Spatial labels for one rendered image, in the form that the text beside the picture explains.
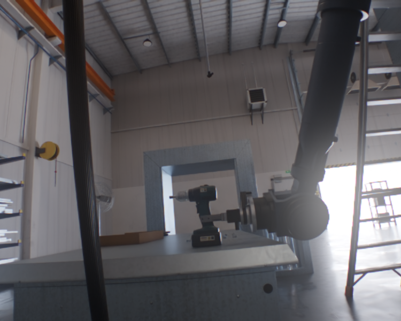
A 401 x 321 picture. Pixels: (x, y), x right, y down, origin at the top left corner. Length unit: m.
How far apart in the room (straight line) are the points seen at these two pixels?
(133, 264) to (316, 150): 0.72
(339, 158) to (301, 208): 10.73
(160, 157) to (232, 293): 2.21
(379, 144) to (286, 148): 3.74
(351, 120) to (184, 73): 7.45
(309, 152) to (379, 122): 11.91
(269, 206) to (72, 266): 0.70
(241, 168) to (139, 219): 8.63
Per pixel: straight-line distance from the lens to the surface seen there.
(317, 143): 0.98
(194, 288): 0.90
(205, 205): 1.05
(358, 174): 2.34
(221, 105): 11.63
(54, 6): 9.68
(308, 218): 1.00
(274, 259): 0.87
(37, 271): 1.02
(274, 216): 1.02
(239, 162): 2.83
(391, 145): 12.78
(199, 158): 2.85
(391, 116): 13.24
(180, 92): 12.09
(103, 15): 10.51
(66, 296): 1.02
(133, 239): 1.56
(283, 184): 10.87
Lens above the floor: 0.74
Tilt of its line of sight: 14 degrees up
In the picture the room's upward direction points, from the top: 5 degrees counter-clockwise
